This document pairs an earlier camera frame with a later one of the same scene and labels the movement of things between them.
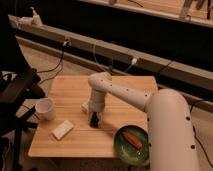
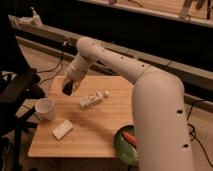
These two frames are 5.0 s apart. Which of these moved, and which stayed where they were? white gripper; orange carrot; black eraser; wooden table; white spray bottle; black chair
Moved: black eraser; white gripper
Stayed: black chair; white spray bottle; orange carrot; wooden table
